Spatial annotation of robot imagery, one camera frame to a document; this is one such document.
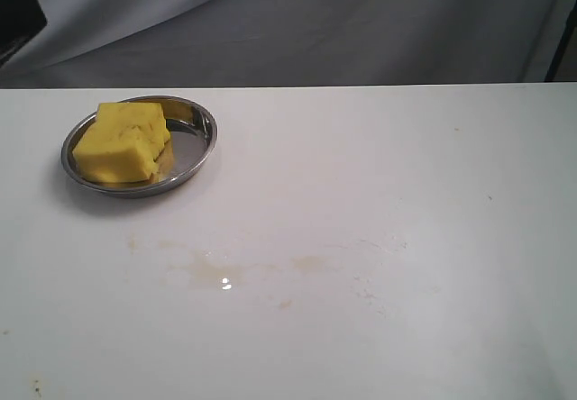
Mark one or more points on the round stainless steel dish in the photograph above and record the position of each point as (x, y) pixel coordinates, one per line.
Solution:
(193, 134)

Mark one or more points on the amber liquid spill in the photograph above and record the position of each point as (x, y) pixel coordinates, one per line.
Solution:
(161, 271)

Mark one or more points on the grey backdrop cloth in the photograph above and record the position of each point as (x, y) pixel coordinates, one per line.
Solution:
(228, 43)

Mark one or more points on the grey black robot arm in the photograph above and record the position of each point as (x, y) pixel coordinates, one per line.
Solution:
(20, 22)

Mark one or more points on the yellow sponge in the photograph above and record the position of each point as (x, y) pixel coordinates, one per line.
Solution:
(123, 143)

